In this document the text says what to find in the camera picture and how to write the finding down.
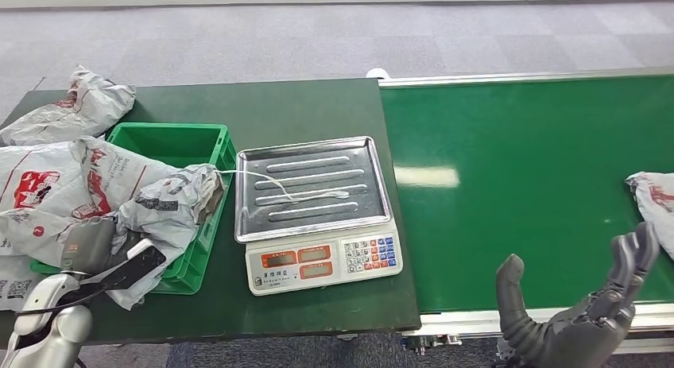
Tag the white conveyor end roller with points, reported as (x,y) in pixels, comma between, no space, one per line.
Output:
(378,74)

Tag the grey courier bag, red print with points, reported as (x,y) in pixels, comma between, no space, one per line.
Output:
(655,207)

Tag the thin white plastic strip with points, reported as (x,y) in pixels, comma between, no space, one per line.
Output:
(281,187)

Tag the grey courier bag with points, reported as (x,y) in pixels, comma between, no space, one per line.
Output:
(31,160)
(158,207)
(655,207)
(84,107)

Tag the green plastic basket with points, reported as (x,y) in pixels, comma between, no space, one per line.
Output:
(179,142)

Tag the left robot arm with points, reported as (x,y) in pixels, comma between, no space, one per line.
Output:
(58,329)

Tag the white electronic weighing scale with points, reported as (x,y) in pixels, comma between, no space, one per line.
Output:
(321,265)

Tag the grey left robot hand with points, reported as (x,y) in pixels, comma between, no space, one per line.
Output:
(87,247)

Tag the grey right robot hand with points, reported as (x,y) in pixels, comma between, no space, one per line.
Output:
(568,334)

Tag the grey courier bag, red lines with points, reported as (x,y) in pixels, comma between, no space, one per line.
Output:
(84,107)

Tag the green conveyor belt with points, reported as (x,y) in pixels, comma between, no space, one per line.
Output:
(500,197)

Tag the grey courier bag, large red logo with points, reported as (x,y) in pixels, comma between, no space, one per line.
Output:
(31,160)

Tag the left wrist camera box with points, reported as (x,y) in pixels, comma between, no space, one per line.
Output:
(139,265)

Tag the steel weighing tray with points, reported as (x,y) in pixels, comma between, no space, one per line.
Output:
(316,186)

